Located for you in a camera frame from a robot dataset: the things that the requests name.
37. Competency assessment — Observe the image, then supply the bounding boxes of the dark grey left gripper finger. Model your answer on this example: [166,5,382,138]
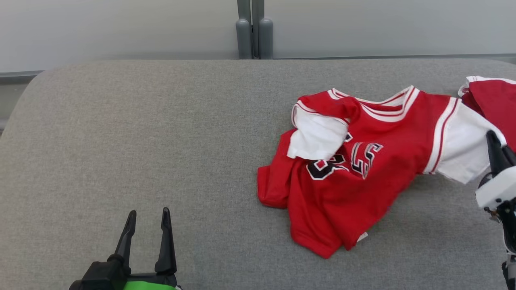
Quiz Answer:
[107,210,137,275]
[155,207,178,275]

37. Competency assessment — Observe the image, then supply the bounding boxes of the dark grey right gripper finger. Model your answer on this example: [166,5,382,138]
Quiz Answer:
[485,130,512,176]
[501,145,516,170]

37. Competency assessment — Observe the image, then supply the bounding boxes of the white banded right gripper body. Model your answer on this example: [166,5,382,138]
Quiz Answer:
[475,166,516,255]

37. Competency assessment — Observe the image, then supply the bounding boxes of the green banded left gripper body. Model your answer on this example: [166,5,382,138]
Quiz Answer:
[120,273,183,290]

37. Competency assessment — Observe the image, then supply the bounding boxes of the red shorts with white hems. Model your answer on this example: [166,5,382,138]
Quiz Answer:
[458,75,516,153]

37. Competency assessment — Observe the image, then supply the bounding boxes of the red white basketball jersey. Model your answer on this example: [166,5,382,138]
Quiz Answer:
[257,85,508,259]

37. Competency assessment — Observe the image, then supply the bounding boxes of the grey fabric sofa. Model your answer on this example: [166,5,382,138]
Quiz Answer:
[0,58,516,290]

